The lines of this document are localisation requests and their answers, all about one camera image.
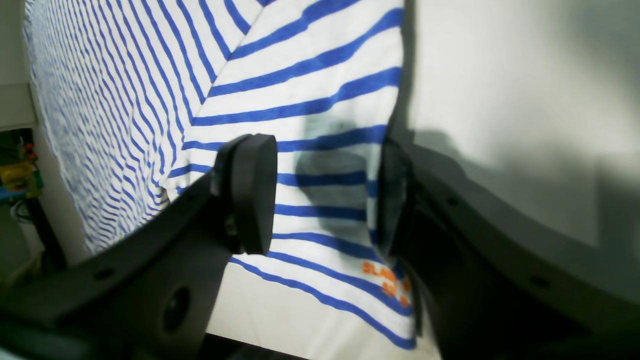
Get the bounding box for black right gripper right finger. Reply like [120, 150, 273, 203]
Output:
[377, 136, 639, 360]

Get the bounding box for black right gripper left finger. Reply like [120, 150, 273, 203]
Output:
[1, 134, 278, 360]

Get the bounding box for blue white striped T-shirt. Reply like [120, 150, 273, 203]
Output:
[23, 0, 416, 350]

